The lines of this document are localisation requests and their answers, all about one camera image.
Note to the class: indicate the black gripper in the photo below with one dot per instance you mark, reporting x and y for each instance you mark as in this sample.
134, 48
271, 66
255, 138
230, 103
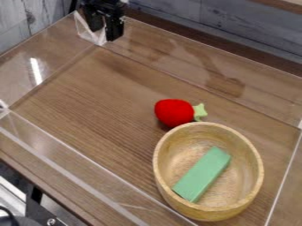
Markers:
116, 18

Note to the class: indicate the red plush strawberry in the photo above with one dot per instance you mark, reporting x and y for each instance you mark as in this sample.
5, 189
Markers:
176, 112

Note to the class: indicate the wooden bowl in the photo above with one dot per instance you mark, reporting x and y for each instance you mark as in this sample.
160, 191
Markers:
232, 193

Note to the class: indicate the green rectangular block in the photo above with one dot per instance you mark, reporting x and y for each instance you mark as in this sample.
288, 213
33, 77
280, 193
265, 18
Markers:
194, 183

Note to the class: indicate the clear acrylic corner bracket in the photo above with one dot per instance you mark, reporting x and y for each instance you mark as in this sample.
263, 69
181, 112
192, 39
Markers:
86, 33

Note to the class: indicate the clear acrylic tray wall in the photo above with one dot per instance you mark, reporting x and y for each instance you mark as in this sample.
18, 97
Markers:
79, 129

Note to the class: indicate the black metal table frame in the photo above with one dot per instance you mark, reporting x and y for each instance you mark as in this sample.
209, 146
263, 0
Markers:
45, 210

